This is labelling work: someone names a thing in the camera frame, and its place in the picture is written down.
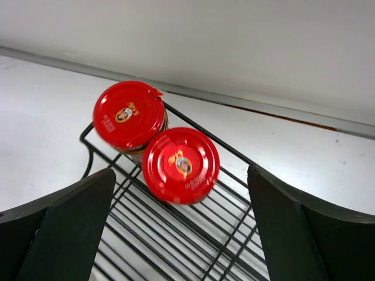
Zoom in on black wire rack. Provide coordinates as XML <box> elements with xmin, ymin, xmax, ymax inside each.
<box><xmin>80</xmin><ymin>101</ymin><xmax>270</xmax><ymax>280</ymax></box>

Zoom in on red lid sauce jar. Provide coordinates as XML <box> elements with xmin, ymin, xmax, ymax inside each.
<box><xmin>93</xmin><ymin>81</ymin><xmax>169</xmax><ymax>163</ymax></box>
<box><xmin>142</xmin><ymin>127</ymin><xmax>220</xmax><ymax>205</ymax></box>

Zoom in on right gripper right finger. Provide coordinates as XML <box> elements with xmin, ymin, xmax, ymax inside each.
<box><xmin>247</xmin><ymin>165</ymin><xmax>374</xmax><ymax>280</ymax></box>

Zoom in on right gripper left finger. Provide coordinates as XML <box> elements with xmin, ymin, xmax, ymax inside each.
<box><xmin>1</xmin><ymin>168</ymin><xmax>116</xmax><ymax>280</ymax></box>

